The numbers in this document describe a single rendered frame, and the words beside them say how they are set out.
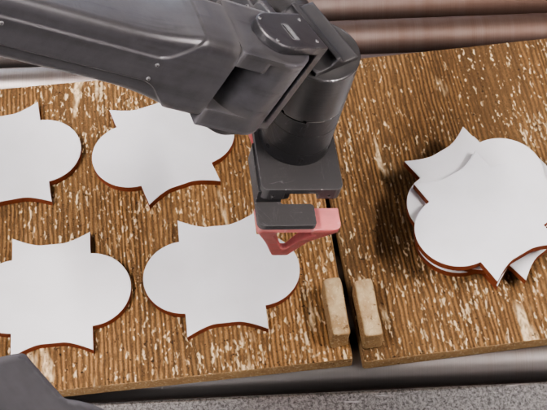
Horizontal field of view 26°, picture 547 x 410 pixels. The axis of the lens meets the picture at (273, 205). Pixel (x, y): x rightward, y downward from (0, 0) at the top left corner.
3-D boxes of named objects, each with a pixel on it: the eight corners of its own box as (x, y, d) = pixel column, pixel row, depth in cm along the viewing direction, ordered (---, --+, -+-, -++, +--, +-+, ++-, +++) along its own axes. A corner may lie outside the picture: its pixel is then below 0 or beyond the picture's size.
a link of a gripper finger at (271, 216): (310, 204, 103) (334, 140, 95) (322, 276, 99) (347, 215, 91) (233, 204, 101) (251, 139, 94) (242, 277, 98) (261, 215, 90)
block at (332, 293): (350, 347, 106) (352, 333, 104) (330, 350, 106) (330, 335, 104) (340, 290, 110) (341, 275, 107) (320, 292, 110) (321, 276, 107)
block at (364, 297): (382, 348, 106) (384, 333, 104) (361, 351, 106) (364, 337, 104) (369, 290, 110) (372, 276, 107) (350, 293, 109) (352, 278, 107)
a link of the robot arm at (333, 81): (315, 82, 82) (379, 55, 85) (261, 15, 85) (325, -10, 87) (296, 141, 88) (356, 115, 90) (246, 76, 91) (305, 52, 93)
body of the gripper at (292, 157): (319, 100, 99) (339, 41, 93) (338, 202, 93) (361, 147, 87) (242, 99, 97) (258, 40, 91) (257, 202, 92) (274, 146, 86)
